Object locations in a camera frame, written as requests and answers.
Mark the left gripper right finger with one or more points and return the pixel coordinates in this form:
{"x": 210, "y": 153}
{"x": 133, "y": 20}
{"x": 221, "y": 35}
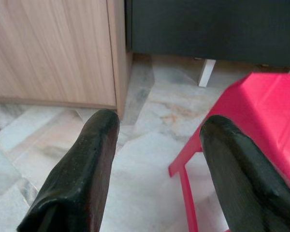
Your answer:
{"x": 244, "y": 181}

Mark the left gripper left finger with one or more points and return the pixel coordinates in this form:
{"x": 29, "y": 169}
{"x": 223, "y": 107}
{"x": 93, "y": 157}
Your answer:
{"x": 82, "y": 174}

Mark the red plastic stool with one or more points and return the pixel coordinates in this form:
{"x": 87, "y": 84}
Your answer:
{"x": 263, "y": 106}

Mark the light wooden cabinet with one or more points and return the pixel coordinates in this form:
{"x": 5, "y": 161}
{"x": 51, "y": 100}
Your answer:
{"x": 50, "y": 48}

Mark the black low cabinet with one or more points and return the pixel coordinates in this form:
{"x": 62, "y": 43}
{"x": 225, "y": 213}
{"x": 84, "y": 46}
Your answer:
{"x": 207, "y": 26}

